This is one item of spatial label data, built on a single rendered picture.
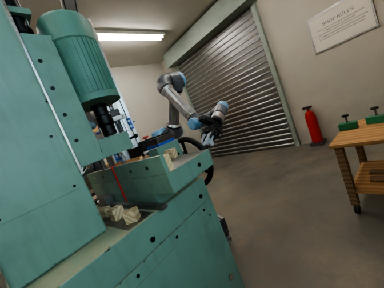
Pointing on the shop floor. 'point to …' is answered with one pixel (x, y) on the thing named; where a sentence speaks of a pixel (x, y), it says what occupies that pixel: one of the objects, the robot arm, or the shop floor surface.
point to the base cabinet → (190, 257)
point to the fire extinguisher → (317, 140)
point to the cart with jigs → (363, 183)
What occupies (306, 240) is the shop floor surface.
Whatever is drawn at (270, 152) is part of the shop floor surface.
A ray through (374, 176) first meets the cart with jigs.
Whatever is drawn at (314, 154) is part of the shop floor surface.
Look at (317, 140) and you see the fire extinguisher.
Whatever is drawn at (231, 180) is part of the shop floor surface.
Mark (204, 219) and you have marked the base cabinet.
